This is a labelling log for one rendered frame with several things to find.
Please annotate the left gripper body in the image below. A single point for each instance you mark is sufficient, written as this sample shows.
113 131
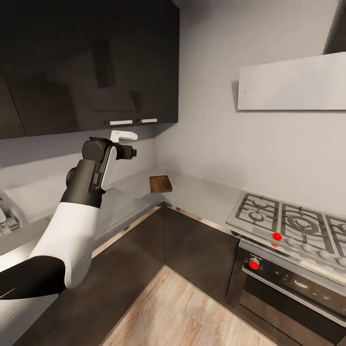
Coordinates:
125 152

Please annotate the range hood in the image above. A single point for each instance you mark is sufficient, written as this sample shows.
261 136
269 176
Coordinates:
310 83

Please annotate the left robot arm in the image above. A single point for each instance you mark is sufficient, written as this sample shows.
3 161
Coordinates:
63 255

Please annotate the cutting board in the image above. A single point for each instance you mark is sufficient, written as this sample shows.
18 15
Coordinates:
160 183

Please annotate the cabinet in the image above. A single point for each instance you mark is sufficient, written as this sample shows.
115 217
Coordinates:
10 123
84 65

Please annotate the oven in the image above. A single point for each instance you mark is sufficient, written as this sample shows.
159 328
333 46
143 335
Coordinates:
295 305

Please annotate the drop in sink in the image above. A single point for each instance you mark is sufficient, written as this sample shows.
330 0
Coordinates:
17 245

